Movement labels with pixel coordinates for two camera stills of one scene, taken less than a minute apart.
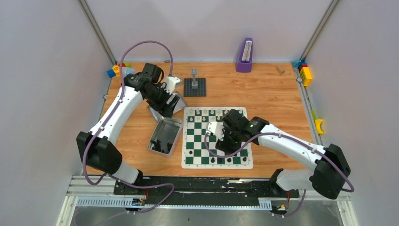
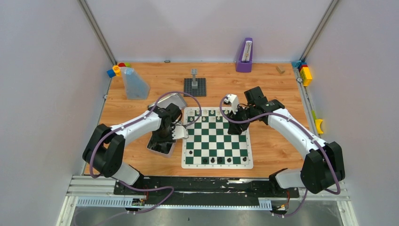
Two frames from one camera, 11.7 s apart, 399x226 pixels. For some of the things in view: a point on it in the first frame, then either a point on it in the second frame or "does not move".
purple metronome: [245, 64] does not move
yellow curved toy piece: [318, 122] does not move
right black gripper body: [231, 141] -> [242, 114]
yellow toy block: [306, 76] does not move
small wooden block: [281, 68] does not move
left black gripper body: [166, 106] -> [160, 142]
